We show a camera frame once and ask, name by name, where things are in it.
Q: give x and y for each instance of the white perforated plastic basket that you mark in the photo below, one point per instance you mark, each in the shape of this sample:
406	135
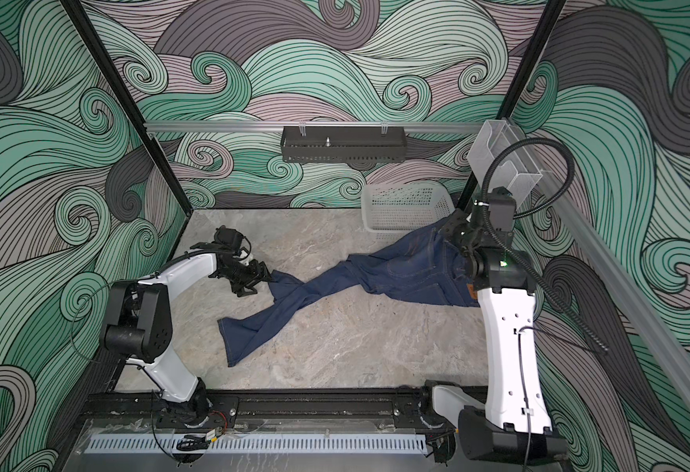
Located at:
393	209

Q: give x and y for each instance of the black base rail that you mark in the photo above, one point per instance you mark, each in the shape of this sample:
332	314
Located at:
401	408

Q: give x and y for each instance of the aluminium back wall rail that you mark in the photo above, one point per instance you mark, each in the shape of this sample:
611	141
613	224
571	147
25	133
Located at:
240	126

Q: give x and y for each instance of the black corner frame post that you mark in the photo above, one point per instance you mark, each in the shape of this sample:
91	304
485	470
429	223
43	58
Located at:
532	54
96	48

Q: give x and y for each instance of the aluminium right wall rail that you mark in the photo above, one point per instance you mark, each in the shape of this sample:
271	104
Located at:
626	255

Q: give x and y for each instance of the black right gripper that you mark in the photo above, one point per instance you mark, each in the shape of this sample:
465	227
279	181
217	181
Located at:
459	217

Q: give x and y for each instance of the dark blue denim trousers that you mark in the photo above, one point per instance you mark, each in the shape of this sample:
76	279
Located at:
421	267

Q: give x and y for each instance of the black corner frame post left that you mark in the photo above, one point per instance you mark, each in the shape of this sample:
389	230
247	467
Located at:
96	48

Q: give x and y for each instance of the black perforated wall tray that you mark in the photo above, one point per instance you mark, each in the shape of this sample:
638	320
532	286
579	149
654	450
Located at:
358	145

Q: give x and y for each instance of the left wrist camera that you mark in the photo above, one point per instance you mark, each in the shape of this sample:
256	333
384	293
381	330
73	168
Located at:
233	242

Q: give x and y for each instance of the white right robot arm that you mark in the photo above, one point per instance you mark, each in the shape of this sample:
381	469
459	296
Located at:
512	425

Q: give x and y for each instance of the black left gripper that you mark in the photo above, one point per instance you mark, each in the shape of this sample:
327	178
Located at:
258	275

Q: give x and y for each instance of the black corner frame post right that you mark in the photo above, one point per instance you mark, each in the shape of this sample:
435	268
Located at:
532	54

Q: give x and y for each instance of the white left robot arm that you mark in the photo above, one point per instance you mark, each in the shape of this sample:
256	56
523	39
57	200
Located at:
138	324

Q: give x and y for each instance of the aluminium wall rail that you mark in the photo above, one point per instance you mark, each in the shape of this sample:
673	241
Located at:
626	255
240	126

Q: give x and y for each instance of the white slotted cable duct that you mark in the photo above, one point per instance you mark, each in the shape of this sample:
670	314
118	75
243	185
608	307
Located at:
263	444

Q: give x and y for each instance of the clear plastic wall bin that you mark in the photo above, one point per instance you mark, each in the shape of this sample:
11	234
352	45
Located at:
518	173

